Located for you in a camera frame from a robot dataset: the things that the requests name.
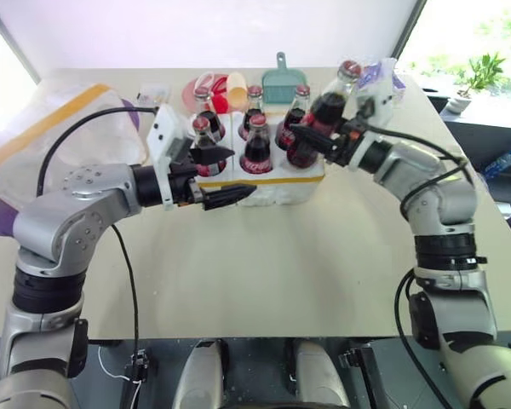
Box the black cable plug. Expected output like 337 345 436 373
124 349 151 385

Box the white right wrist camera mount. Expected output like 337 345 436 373
347 83 396 172

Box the cream plastic cup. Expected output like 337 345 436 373
227 72 250 113

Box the black hanging left arm cable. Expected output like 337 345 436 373
110 222 142 355

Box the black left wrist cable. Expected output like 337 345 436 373
36 106 161 199

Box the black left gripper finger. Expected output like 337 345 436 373
189 145 236 167
201 183 258 211

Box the small clear plastic box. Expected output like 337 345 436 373
137 82 172 106

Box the black lower right arm cable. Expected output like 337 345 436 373
393 270 453 409

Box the teal plastic dustpan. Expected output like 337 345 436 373
261 51 311 106

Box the green potted plant, white pot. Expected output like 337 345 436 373
442 52 511 115

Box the purple plastic basin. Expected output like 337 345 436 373
0 96 143 238

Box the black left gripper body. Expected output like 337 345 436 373
168 158 209 207

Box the clear zip bag yellow stripe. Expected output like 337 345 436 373
0 83 151 202

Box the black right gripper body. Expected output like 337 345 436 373
323 120 362 168

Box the blue-label water bottle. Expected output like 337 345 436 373
482 147 511 181

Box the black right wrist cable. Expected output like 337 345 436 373
365 124 474 214

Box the grey rounded shell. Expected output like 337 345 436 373
171 339 231 409
285 338 352 409

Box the black metal bracket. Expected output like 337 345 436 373
337 346 370 372

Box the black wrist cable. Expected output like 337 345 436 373
365 124 474 214
36 106 161 199

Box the glass cola bottle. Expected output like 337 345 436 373
238 84 267 140
193 84 227 145
239 114 276 175
285 59 365 170
191 117 229 178
274 84 313 151

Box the red round lid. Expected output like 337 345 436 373
211 92 232 114

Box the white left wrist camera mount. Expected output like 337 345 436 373
146 103 193 212

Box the white foam crate, yellow tape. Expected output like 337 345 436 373
187 108 327 208

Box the pink plastic plate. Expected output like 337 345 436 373
181 72 232 114

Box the clear bag with purple print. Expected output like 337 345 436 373
357 56 407 106

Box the thin white wire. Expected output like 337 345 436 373
96 343 144 409

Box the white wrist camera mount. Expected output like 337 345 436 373
146 103 193 212
347 83 396 172

